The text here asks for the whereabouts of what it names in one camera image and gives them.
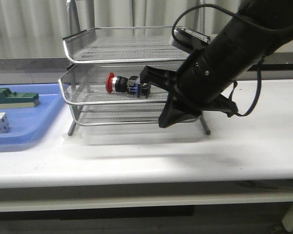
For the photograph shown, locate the red emergency stop button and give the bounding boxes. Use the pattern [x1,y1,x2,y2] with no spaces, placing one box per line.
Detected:
[105,73,151,98]

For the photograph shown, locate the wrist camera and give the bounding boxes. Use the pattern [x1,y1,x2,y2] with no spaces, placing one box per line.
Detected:
[169,26,211,54]

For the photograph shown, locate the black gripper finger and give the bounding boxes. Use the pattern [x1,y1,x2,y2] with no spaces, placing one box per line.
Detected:
[139,66,180,92]

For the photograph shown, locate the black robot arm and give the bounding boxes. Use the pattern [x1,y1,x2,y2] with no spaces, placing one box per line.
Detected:
[140,0,293,128]

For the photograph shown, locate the grey counter ledge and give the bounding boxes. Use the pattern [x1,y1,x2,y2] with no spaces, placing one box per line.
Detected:
[0,52,293,73]

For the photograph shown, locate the green terminal block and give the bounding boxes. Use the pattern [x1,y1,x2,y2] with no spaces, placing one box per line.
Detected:
[0,88,40,109]

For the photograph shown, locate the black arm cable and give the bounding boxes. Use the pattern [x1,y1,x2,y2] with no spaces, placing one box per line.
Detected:
[171,3,293,117]

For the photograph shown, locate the blue plastic tray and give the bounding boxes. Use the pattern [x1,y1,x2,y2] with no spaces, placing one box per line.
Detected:
[0,83,64,152]

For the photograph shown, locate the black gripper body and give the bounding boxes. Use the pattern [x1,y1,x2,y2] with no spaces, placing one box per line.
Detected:
[159,49,210,128]

